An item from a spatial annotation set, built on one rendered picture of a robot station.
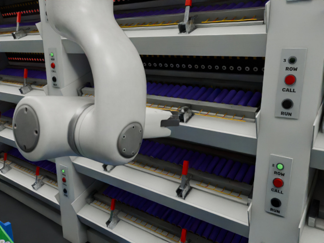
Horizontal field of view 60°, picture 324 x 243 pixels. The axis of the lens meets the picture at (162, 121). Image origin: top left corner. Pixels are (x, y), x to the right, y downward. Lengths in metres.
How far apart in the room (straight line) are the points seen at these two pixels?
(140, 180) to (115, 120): 0.50
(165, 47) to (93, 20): 0.32
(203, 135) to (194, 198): 0.18
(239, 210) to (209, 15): 0.44
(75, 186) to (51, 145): 0.69
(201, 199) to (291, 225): 0.21
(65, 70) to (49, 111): 0.58
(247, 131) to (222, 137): 0.06
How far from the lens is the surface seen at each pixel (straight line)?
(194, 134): 0.65
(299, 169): 0.58
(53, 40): 0.96
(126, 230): 0.96
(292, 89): 0.55
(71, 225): 1.14
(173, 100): 0.71
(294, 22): 0.55
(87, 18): 0.37
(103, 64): 0.33
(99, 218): 1.03
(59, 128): 0.36
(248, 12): 0.64
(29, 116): 0.38
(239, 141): 0.60
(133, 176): 0.83
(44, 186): 1.28
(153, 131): 0.49
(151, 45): 0.69
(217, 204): 0.71
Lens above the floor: 0.71
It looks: 15 degrees down
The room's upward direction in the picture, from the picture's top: straight up
